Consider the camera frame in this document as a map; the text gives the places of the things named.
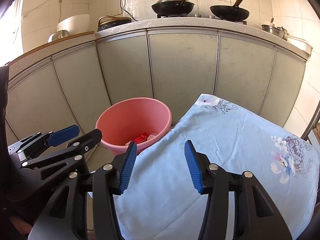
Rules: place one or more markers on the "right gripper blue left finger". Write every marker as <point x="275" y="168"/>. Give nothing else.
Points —
<point x="126" y="166"/>

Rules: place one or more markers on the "metal shelf pole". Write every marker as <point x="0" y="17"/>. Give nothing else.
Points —
<point x="312" y="124"/>

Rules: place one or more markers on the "kitchen counter cabinets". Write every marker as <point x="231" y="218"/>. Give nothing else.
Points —
<point x="74" y="79"/>

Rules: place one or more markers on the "person's left hand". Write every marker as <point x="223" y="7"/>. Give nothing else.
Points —
<point x="22" y="227"/>

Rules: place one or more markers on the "red medicine box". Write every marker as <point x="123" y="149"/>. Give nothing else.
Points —
<point x="141" y="138"/>

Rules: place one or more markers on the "white rice cooker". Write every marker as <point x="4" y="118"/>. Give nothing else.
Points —
<point x="75" y="24"/>

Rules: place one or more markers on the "light blue floral tablecloth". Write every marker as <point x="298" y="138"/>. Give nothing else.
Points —
<point x="161" y="201"/>

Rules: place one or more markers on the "pink plastic trash bucket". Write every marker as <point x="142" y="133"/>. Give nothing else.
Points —
<point x="130" y="118"/>

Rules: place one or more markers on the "black wok with lid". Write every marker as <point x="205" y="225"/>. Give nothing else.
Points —
<point x="168" y="8"/>

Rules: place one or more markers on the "steel bowl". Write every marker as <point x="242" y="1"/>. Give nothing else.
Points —
<point x="58" y="35"/>

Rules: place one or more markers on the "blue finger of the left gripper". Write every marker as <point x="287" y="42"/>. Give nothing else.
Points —
<point x="82" y="145"/>
<point x="62" y="136"/>

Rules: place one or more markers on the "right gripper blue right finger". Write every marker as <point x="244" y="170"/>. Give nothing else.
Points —
<point x="195" y="166"/>

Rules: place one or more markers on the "black wok wooden handle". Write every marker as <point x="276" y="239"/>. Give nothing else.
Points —
<point x="230" y="13"/>

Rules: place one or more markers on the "steel pot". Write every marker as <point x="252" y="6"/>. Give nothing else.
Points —
<point x="271" y="28"/>

